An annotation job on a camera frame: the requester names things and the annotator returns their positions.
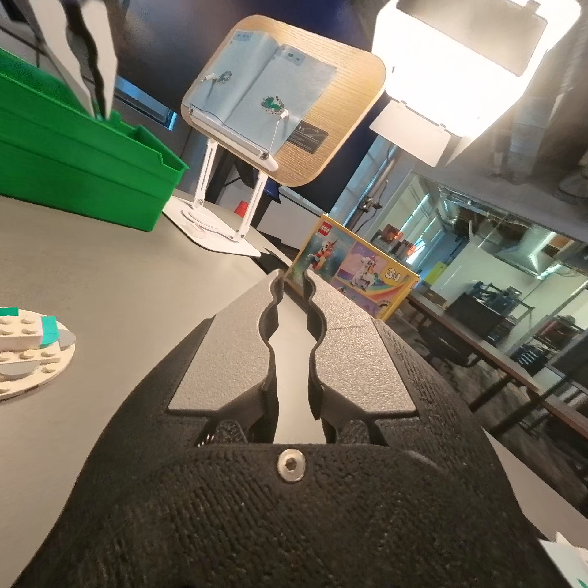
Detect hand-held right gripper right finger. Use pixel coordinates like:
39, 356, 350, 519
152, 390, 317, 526
305, 269, 420, 443

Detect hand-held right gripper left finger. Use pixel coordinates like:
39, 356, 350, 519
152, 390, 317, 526
168, 269, 284, 437

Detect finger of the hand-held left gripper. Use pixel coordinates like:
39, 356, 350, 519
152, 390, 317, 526
85, 0, 120, 119
28, 0, 99, 116

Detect green plastic bin stack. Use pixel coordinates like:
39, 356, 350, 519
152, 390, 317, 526
0, 46, 190, 232

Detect light blue instruction booklet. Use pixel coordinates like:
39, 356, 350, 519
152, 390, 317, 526
189, 30, 338, 150

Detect round white lego model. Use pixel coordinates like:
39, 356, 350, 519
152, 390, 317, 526
0, 307, 76, 400

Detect yellow lego box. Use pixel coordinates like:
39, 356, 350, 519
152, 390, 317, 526
292, 213, 421, 322

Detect black office chair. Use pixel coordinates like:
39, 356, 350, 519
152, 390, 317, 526
420, 322, 478, 368

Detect wooden book stand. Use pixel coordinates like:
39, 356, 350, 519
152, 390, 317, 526
162, 15, 386, 257

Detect white paper leaflets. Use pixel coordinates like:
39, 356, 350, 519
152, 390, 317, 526
540, 530, 588, 588

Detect bright studio light panel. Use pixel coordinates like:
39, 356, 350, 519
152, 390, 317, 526
370, 0, 582, 168

